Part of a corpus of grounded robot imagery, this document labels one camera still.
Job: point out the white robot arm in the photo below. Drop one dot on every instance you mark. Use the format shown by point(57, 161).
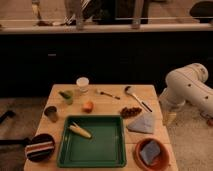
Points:
point(186, 84)

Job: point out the white paper cup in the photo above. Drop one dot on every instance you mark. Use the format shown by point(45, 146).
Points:
point(82, 84)

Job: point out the small metal cup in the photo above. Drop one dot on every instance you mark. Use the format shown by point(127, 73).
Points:
point(51, 113)

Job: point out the small orange fruit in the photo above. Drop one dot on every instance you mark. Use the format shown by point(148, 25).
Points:
point(88, 106)

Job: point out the brown grape bunch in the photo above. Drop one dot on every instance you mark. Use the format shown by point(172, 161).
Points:
point(130, 112)

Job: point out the grey folded cloth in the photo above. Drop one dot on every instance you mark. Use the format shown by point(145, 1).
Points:
point(143, 124)

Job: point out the green plastic tray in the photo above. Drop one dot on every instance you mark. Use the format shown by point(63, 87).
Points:
point(105, 148)

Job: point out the blue sponge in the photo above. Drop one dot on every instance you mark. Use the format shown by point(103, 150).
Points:
point(149, 151)

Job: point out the striped round box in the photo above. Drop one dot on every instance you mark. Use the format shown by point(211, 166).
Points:
point(40, 148)

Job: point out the terracotta bowl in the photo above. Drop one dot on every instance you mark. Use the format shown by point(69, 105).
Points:
point(160, 163)

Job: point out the metal spoon black handle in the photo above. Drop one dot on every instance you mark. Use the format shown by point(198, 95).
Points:
point(128, 90)

